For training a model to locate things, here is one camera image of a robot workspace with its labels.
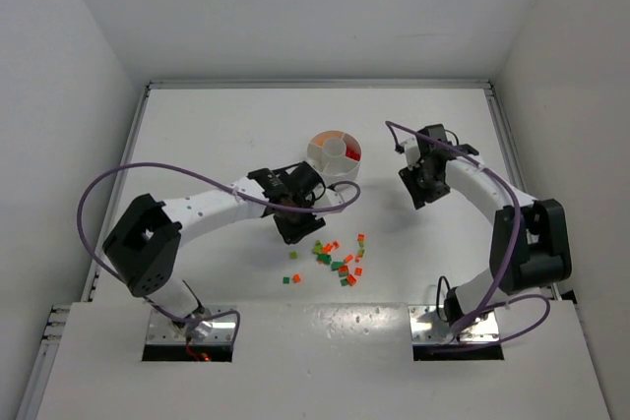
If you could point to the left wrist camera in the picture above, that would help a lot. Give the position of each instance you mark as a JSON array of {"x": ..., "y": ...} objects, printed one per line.
[{"x": 332, "y": 201}]

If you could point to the metal base plate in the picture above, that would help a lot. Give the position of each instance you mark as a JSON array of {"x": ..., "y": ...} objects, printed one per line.
[
  {"x": 427, "y": 329},
  {"x": 217, "y": 328}
]

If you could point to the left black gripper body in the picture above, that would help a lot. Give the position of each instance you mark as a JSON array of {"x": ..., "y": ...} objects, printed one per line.
[{"x": 299, "y": 228}]

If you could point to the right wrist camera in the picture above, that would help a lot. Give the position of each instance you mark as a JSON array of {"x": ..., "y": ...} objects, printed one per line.
[{"x": 409, "y": 148}]

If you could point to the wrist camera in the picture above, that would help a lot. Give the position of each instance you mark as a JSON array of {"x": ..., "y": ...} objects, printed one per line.
[
  {"x": 332, "y": 201},
  {"x": 409, "y": 148}
]

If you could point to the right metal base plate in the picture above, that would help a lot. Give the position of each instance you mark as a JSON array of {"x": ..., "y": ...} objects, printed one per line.
[{"x": 427, "y": 329}]

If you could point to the red half-round lego piece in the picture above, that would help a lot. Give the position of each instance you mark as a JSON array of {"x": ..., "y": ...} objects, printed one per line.
[{"x": 353, "y": 153}]

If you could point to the white divided round container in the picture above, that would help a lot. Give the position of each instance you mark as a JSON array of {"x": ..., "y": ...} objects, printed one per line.
[{"x": 326, "y": 153}]

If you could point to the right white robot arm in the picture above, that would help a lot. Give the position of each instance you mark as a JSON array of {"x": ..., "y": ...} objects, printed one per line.
[{"x": 529, "y": 245}]

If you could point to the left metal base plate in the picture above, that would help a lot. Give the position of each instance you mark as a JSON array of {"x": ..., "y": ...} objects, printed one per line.
[{"x": 217, "y": 328}]

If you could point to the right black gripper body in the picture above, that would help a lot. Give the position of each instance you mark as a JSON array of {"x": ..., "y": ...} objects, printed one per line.
[{"x": 423, "y": 190}]

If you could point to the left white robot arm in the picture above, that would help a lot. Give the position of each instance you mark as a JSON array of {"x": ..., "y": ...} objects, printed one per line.
[{"x": 144, "y": 243}]

